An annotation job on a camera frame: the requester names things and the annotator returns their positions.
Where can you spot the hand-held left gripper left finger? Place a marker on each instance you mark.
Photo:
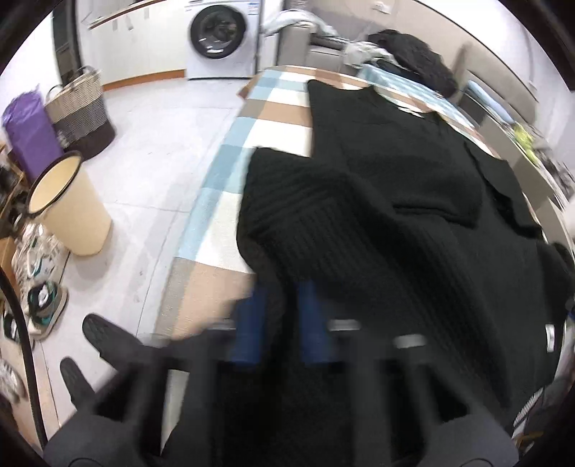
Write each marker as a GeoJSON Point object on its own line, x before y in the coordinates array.
{"type": "Point", "coordinates": [247, 328]}

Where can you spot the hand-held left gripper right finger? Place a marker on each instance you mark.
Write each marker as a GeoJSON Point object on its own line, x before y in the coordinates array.
{"type": "Point", "coordinates": [314, 328]}

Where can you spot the black knit sweater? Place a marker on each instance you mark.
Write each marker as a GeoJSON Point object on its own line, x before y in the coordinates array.
{"type": "Point", "coordinates": [382, 202]}

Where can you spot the pile of dark clothes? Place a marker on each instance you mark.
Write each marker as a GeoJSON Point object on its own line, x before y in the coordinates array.
{"type": "Point", "coordinates": [413, 58]}

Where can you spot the white green sneaker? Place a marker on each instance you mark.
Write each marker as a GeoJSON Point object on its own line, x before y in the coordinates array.
{"type": "Point", "coordinates": [45, 307]}

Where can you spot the cream waste bin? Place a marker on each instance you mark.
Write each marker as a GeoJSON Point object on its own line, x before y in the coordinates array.
{"type": "Point", "coordinates": [76, 211]}

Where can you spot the green items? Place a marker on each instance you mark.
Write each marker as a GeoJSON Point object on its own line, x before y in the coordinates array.
{"type": "Point", "coordinates": [525, 139]}

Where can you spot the checkered blanket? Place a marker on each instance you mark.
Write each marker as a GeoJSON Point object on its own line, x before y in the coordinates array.
{"type": "Point", "coordinates": [269, 112]}

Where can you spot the teal plaid cloth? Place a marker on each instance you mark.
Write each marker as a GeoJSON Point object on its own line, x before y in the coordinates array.
{"type": "Point", "coordinates": [431, 101]}

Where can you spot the woven laundry basket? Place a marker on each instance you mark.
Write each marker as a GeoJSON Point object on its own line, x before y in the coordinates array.
{"type": "Point", "coordinates": [81, 116]}

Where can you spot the white washing machine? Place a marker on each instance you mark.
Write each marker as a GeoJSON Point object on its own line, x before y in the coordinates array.
{"type": "Point", "coordinates": [224, 58]}

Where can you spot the grey sofa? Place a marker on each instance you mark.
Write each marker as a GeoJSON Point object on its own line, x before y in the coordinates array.
{"type": "Point", "coordinates": [323, 56]}

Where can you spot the light grey cloth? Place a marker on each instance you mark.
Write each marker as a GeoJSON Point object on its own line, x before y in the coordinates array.
{"type": "Point", "coordinates": [364, 53]}

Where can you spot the purple bag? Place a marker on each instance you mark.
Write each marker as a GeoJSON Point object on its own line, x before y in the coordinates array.
{"type": "Point", "coordinates": [31, 134]}

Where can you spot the white cloth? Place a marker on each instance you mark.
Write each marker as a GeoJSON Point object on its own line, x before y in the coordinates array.
{"type": "Point", "coordinates": [292, 20]}

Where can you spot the white counter cabinets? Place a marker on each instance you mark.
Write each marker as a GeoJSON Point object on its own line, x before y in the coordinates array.
{"type": "Point", "coordinates": [134, 36]}

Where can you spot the black tall cabinet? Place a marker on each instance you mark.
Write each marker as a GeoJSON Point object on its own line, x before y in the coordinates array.
{"type": "Point", "coordinates": [67, 36]}

